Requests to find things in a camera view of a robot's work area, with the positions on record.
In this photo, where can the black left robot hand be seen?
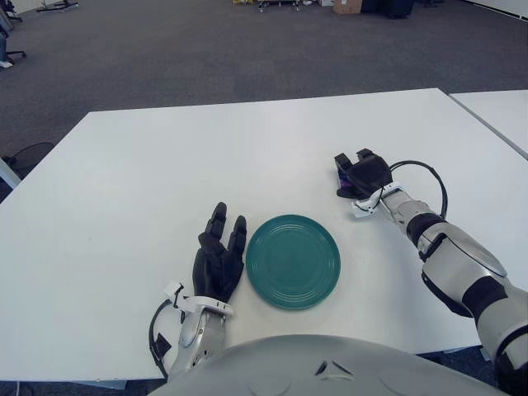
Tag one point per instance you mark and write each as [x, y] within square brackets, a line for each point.
[216, 268]

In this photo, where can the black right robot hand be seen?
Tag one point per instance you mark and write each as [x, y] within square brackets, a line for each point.
[369, 175]

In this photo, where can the blue gum pack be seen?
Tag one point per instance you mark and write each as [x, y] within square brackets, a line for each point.
[343, 180]

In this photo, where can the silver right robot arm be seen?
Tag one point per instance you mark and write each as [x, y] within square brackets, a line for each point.
[453, 247]

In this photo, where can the green round plate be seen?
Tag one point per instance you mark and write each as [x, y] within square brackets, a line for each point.
[293, 262]

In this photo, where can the grey robot torso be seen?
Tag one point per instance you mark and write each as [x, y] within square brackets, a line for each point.
[321, 371]

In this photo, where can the black cabinet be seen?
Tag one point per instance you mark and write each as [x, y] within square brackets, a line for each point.
[400, 7]

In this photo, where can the brown cardboard box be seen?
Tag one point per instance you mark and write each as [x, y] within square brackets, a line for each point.
[347, 6]

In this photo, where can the row of chair castors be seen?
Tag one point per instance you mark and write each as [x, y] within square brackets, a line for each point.
[278, 4]

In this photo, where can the white table leg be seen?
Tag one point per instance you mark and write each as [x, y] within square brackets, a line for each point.
[8, 175]

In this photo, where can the black office chair base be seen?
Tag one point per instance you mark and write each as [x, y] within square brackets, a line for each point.
[15, 54]

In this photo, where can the seated person leg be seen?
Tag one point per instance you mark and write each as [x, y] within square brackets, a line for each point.
[3, 51]

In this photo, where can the black equipment stand base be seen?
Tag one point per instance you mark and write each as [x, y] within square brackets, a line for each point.
[57, 6]

